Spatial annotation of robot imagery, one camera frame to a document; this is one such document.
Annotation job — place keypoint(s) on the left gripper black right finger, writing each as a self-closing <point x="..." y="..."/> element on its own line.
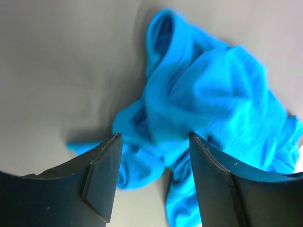
<point x="231" y="193"/>

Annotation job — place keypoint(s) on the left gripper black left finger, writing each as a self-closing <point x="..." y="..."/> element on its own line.
<point x="77" y="193"/>

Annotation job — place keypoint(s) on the blue t shirt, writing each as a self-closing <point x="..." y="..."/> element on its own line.
<point x="196" y="83"/>

